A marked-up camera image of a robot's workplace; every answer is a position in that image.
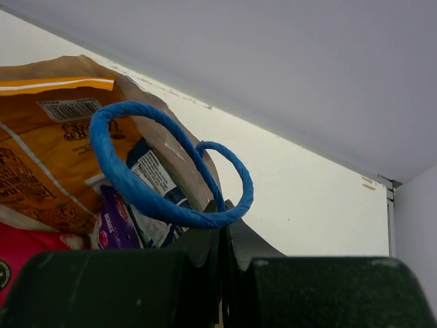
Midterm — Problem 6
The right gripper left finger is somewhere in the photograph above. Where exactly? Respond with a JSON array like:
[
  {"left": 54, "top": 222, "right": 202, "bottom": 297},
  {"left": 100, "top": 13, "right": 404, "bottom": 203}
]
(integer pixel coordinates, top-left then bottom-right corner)
[{"left": 0, "top": 200, "right": 223, "bottom": 328}]

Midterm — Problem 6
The orange snack bag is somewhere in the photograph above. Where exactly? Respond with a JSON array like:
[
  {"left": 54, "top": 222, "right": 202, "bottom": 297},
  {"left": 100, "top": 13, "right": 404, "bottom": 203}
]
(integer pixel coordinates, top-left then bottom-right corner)
[{"left": 0, "top": 77, "right": 144, "bottom": 235}]

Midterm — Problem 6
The blue paper bag handle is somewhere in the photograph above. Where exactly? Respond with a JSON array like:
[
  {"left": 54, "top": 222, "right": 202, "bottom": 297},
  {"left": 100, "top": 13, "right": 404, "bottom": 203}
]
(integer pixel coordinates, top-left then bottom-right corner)
[{"left": 89, "top": 101, "right": 254, "bottom": 229}]

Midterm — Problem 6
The red KitKat snack bag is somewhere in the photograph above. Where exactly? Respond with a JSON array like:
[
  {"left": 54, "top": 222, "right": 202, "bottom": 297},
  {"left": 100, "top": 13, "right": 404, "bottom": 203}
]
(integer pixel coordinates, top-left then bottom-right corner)
[{"left": 0, "top": 223, "right": 90, "bottom": 303}]

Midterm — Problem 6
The purple snack packet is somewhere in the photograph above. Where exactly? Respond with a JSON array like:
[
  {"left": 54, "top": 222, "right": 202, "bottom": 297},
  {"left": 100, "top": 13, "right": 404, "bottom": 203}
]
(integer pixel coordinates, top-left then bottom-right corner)
[{"left": 98, "top": 185, "right": 143, "bottom": 249}]

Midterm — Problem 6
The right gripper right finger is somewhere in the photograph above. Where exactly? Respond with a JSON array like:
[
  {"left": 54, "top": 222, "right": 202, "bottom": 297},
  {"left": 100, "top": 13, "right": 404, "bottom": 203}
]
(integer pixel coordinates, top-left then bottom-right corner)
[{"left": 223, "top": 221, "right": 436, "bottom": 327}]

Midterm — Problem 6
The dark blue snack packet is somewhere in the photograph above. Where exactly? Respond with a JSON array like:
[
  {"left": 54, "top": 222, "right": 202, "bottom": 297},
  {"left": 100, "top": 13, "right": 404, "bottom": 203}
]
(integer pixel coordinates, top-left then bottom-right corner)
[{"left": 126, "top": 138, "right": 191, "bottom": 248}]

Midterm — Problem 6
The checkered paper bag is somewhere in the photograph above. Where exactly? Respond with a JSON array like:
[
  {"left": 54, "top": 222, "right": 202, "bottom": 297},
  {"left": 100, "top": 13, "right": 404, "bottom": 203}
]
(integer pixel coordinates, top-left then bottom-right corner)
[{"left": 0, "top": 54, "right": 226, "bottom": 236}]

